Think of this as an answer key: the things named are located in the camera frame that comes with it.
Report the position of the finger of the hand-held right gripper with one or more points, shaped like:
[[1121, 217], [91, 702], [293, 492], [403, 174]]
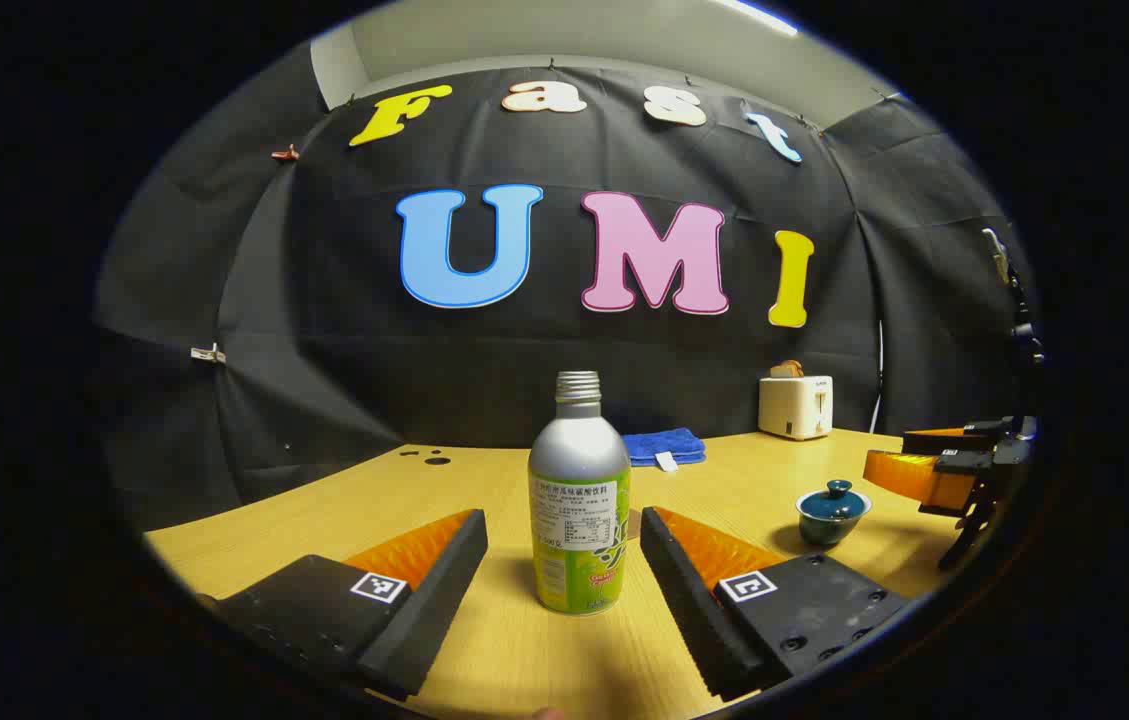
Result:
[[914, 480], [944, 440]]

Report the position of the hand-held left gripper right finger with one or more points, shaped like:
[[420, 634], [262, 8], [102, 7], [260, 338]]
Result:
[[689, 610]]

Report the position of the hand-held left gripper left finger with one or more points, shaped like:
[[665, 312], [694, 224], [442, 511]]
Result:
[[429, 610]]

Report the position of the teal teacup lid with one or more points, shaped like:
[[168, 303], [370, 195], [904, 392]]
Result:
[[834, 500]]

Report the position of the teal teacup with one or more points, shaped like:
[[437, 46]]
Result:
[[829, 528]]

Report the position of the silver green water bottle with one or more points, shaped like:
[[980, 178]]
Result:
[[579, 480]]

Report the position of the cream white toaster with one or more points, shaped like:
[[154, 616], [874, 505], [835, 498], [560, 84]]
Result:
[[794, 408]]

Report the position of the folded blue towel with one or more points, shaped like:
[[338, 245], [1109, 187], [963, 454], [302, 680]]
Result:
[[664, 445]]

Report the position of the brown bread slice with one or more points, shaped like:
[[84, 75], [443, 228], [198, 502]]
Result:
[[787, 369]]

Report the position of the black backdrop cloth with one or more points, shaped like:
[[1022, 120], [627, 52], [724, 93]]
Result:
[[344, 340]]

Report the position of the small white clip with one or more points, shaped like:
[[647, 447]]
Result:
[[209, 354]]

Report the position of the small orange clip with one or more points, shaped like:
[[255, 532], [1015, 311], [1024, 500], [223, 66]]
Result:
[[287, 154]]

